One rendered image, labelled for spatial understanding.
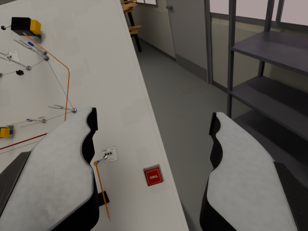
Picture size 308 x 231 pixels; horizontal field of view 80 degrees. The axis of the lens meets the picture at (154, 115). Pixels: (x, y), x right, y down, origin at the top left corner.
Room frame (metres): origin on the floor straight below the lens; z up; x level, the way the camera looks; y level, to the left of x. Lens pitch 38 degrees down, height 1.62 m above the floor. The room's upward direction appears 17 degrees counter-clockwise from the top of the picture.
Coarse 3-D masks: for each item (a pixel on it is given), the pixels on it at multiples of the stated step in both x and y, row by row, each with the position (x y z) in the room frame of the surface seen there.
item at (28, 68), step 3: (3, 54) 0.62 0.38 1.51; (0, 57) 0.60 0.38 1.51; (9, 57) 0.63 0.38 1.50; (6, 60) 0.62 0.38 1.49; (9, 60) 0.62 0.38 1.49; (12, 60) 0.64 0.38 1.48; (18, 63) 0.66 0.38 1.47; (24, 66) 0.68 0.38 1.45; (27, 66) 0.69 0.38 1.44; (30, 66) 0.70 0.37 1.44; (27, 69) 0.69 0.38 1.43; (30, 69) 0.69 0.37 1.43
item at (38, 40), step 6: (12, 18) 0.71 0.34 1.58; (18, 18) 0.71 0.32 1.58; (24, 18) 0.70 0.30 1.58; (12, 24) 0.70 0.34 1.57; (18, 24) 0.70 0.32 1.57; (24, 24) 0.69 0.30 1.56; (12, 30) 0.69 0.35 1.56; (18, 30) 0.69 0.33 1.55; (24, 30) 0.68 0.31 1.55; (30, 36) 0.74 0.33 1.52; (36, 36) 0.74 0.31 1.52; (36, 42) 0.75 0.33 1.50
